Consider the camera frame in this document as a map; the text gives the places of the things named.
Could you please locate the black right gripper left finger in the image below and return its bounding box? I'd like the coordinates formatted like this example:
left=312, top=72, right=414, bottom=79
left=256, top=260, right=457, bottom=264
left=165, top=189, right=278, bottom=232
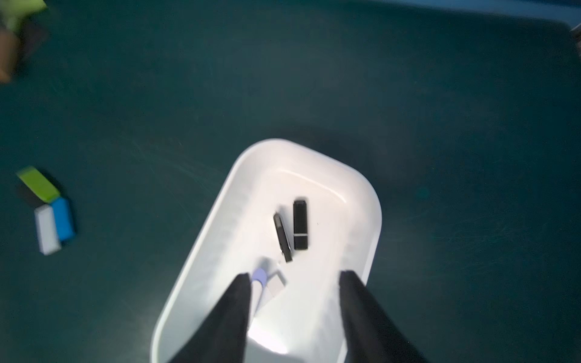
left=170, top=273, right=251, bottom=363

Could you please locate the black swivel usb drive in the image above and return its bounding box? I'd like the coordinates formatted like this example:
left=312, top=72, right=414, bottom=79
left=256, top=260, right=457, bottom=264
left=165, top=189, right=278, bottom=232
left=273, top=213, right=293, bottom=263

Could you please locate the green toy rake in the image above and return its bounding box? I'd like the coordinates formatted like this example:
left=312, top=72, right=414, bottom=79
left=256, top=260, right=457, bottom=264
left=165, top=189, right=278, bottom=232
left=0, top=0, right=48, bottom=85

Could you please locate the white oval storage box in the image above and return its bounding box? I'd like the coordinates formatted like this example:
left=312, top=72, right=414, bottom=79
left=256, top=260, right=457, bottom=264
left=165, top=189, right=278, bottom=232
left=150, top=139, right=382, bottom=362

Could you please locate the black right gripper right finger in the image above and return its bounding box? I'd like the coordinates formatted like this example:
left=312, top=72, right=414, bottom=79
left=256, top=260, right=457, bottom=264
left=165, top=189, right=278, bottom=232
left=339, top=271, right=427, bottom=363

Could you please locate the white usb flash drive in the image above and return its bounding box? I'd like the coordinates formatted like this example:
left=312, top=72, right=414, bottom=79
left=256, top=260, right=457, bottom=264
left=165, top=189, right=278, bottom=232
left=34, top=205, right=61, bottom=256

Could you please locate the black capped usb drive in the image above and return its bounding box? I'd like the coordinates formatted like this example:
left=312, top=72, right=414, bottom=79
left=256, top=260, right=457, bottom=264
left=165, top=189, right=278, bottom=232
left=293, top=200, right=309, bottom=250

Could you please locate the blue usb flash drive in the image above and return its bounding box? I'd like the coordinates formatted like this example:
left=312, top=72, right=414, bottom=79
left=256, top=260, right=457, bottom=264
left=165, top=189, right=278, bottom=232
left=51, top=198, right=76, bottom=241

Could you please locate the lilac white swivel usb drive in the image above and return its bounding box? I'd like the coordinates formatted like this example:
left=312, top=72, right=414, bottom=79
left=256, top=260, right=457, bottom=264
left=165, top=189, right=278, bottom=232
left=249, top=258, right=287, bottom=320

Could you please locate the green usb flash drive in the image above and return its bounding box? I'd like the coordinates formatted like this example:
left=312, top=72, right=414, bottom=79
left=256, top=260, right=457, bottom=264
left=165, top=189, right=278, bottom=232
left=17, top=166, right=61, bottom=204

